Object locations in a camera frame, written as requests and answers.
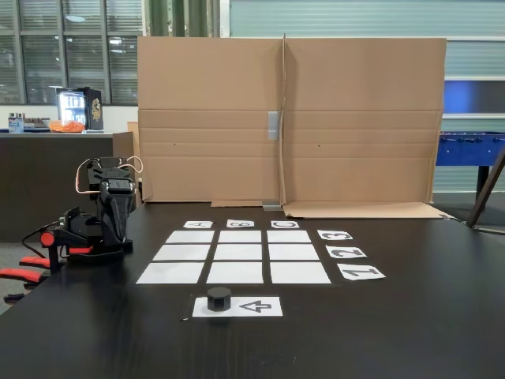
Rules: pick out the black octagonal token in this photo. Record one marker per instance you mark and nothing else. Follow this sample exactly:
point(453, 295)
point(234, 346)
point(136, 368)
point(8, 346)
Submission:
point(219, 301)

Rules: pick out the white paper grid square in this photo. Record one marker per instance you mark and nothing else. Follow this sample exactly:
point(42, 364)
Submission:
point(294, 252)
point(190, 236)
point(171, 273)
point(235, 272)
point(289, 236)
point(238, 252)
point(182, 252)
point(300, 272)
point(240, 236)

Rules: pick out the small brown cardboard panel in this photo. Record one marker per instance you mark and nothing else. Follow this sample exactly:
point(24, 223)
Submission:
point(123, 146)

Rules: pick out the black orange bar clamp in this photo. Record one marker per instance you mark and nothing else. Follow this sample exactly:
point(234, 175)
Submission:
point(48, 238)

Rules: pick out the dark brown counter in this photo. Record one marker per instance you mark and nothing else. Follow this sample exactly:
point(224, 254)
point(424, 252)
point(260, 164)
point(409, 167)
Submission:
point(39, 177)

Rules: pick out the orange plastic bag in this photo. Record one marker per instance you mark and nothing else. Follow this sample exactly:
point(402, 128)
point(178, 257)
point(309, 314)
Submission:
point(67, 126)

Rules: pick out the paper label letter A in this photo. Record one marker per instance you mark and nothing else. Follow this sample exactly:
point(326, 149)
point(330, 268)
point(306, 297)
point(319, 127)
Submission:
point(198, 224)

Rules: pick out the black lit mini fridge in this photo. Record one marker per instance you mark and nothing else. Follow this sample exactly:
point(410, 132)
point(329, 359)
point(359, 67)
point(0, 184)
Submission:
point(92, 108)

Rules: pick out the large brown cardboard sheet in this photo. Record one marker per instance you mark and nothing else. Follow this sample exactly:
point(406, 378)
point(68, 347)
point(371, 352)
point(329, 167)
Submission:
point(209, 118)
point(363, 118)

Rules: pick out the blue white small box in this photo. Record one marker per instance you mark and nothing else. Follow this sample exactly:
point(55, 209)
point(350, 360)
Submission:
point(16, 124)

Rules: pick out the paper label letter B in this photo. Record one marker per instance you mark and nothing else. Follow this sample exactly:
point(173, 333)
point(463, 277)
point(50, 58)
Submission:
point(240, 224)

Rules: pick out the short grey tape strip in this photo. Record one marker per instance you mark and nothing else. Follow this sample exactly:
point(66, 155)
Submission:
point(271, 206)

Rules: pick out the white arrow paper sheet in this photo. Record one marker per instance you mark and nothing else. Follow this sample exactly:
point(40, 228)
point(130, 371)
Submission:
point(256, 306)

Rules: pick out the paper label letter C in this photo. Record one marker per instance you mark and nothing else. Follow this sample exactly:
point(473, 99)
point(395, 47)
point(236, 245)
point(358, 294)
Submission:
point(285, 224)

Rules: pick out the long grey tape strip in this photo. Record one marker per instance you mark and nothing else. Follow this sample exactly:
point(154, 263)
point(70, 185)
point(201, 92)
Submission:
point(273, 125)

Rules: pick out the paper label number 3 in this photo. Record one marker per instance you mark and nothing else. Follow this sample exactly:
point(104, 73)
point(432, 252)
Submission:
point(335, 235)

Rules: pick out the paper label number 2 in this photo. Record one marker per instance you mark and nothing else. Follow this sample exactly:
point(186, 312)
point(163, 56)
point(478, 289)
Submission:
point(346, 252)

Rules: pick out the paper label number 1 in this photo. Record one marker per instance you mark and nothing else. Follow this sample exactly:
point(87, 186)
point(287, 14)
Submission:
point(361, 272)

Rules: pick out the blue foosball table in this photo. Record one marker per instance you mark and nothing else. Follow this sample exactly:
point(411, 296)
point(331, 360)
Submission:
point(465, 150)

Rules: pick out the dark slanted wooden leg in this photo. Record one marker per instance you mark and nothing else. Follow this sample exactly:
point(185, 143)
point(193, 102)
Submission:
point(487, 189)

